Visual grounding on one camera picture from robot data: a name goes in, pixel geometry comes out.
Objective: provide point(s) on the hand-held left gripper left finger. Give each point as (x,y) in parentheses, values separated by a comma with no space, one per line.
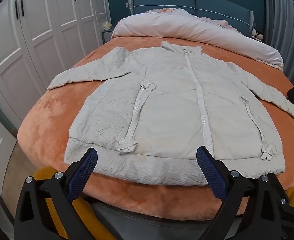
(83,170)

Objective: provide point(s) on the tissue box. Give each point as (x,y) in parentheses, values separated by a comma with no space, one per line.
(108,25)

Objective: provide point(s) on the white wardrobe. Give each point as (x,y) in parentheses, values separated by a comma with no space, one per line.
(41,30)

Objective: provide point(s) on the orange plush blanket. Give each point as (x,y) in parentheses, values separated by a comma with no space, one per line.
(49,130)

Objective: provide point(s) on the white quilted jacket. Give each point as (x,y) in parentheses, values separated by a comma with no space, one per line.
(174,105)

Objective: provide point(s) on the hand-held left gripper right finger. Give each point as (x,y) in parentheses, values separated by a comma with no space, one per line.
(212,172)

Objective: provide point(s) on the grey curtain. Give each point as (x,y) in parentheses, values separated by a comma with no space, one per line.
(282,30)

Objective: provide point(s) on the grey nightstand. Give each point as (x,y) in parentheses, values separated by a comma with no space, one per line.
(106,37)

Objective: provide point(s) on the pink duvet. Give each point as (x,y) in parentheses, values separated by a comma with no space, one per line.
(187,27)

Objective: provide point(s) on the blue padded headboard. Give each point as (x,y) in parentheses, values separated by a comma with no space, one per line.
(162,2)

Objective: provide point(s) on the plush toys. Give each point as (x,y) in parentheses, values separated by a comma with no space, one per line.
(257,35)

